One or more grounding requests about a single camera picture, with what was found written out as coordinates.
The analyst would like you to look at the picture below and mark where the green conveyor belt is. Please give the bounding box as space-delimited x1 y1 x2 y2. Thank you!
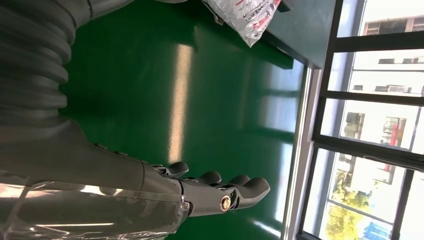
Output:
59 0 306 240

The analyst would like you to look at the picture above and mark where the black framed window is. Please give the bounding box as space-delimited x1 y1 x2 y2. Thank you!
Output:
296 0 424 240

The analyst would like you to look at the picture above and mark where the aluminium conveyor side rail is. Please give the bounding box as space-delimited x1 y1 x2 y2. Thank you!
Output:
281 66 324 240

